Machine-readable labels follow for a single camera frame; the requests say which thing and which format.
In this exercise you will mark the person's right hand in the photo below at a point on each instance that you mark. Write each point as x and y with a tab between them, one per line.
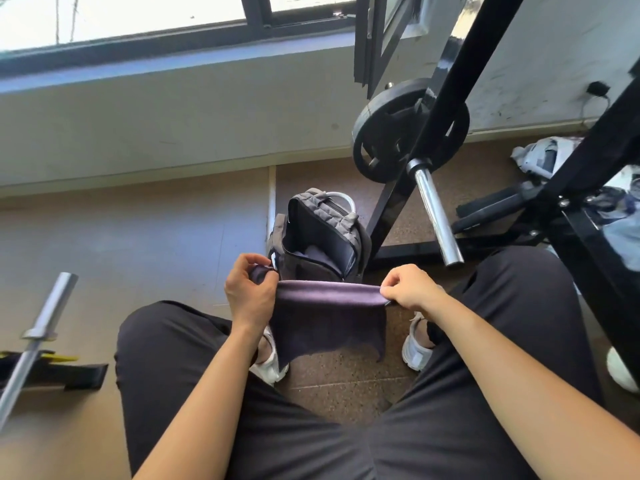
415	289

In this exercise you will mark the person's left hand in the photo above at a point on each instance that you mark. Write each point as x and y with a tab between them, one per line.
250	294

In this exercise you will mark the violet blue towel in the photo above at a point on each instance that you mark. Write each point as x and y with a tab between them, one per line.
325	319

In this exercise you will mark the grey backpack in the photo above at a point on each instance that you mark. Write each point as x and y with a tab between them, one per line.
340	229

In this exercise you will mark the person's left forearm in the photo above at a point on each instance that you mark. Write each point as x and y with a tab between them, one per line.
200	419

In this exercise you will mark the person's right forearm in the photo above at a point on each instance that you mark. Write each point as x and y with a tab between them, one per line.
525	394

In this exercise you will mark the white right shoe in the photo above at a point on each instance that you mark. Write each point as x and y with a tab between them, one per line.
415	352

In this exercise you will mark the white shoe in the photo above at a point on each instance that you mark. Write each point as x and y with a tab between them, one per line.
415	352
272	369

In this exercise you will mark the white left shoe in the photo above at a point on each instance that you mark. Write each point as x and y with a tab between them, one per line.
272	369

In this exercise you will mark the silver plate holder bar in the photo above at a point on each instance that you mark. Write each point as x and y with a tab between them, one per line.
435	209

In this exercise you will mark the pale floor divider strip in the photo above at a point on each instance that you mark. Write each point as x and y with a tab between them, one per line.
271	204

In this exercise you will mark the black weight plate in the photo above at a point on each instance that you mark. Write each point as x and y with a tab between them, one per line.
380	129

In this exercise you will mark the white printed bag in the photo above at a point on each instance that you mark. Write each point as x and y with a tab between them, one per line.
535	157

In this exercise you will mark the yellow black squat rack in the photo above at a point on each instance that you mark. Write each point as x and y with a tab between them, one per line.
80	377

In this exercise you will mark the silver barbell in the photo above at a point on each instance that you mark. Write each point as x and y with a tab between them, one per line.
55	304

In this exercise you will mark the black open window sash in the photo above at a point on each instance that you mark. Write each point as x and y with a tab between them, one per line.
362	44

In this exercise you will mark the black weight machine frame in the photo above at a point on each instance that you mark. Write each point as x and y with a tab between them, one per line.
595	149

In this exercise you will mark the black window frame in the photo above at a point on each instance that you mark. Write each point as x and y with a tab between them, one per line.
125	47

